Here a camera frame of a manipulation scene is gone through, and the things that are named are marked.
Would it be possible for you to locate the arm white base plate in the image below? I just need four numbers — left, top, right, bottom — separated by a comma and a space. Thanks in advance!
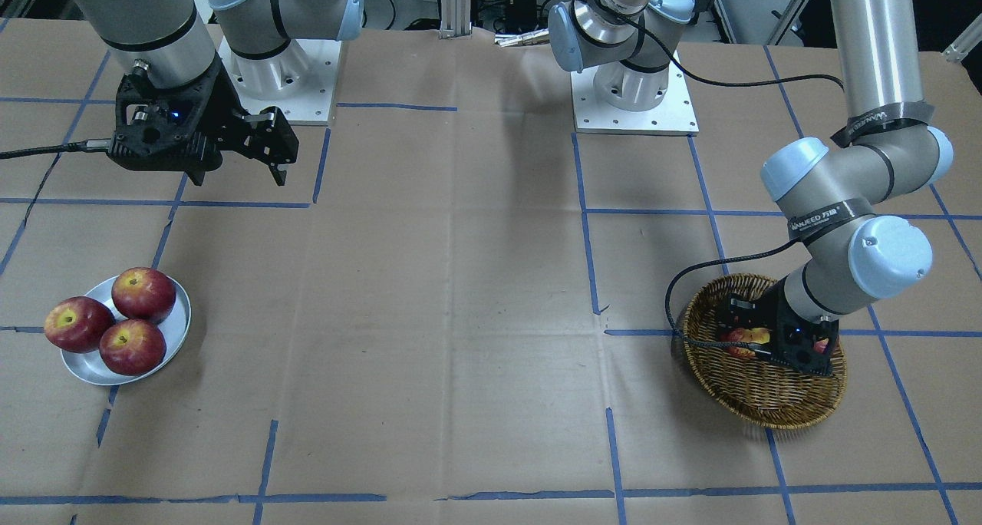
219, 39, 344, 126
569, 62, 700, 136

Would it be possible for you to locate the woven wicker basket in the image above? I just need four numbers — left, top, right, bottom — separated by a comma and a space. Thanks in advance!
676, 273, 848, 430

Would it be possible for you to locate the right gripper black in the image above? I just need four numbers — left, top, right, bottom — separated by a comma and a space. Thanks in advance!
107, 57, 299, 187

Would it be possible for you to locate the aluminium frame post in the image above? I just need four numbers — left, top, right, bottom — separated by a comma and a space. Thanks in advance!
437, 0, 473, 39

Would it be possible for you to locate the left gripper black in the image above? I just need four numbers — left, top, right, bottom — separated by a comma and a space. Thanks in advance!
717, 280, 838, 377

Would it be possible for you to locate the yellow-red apple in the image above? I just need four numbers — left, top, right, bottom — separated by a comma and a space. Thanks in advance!
721, 327, 771, 360

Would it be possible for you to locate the red apple on plate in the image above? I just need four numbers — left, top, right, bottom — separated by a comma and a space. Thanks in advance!
110, 267, 176, 323
98, 319, 167, 377
43, 296, 116, 354

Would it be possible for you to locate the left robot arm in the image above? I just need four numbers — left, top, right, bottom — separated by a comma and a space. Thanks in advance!
548, 0, 954, 377

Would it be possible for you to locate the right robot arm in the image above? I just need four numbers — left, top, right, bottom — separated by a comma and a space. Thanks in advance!
74, 0, 364, 185

